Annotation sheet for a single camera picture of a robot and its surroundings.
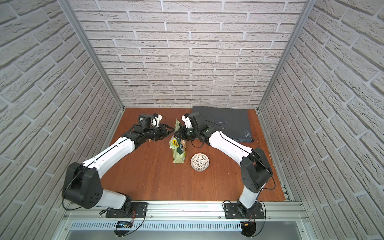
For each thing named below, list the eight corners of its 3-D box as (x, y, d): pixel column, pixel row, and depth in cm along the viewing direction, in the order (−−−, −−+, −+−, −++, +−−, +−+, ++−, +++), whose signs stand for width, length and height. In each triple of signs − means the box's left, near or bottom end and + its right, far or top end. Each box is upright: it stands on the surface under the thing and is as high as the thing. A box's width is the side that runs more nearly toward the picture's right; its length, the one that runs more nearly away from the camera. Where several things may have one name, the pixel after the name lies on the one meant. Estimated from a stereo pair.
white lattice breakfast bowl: (190, 171, 88) (190, 168, 84) (191, 156, 94) (191, 153, 91) (209, 171, 88) (209, 168, 85) (208, 156, 95) (208, 153, 91)
